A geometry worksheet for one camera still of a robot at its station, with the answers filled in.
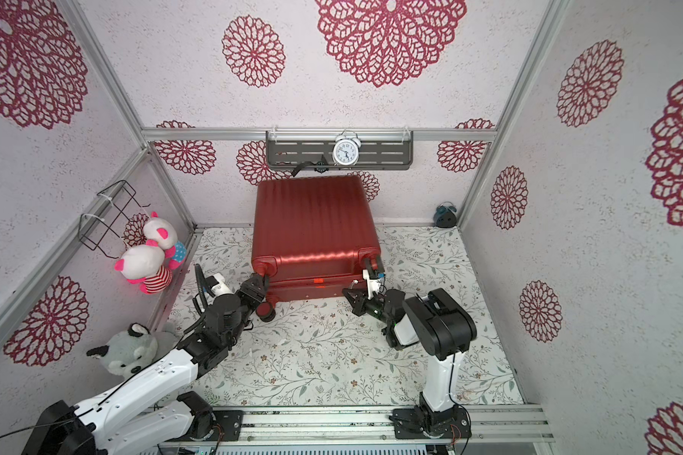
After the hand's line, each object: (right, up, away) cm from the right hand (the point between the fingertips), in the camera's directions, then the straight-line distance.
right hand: (342, 290), depth 90 cm
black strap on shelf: (-7, +40, +2) cm, 41 cm away
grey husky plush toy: (-51, -11, -23) cm, 57 cm away
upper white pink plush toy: (-59, +19, +2) cm, 62 cm away
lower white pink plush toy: (-60, +9, -5) cm, 60 cm away
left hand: (-22, +3, -9) cm, 24 cm away
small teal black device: (+43, +28, +28) cm, 58 cm away
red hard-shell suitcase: (-9, +17, -4) cm, 20 cm away
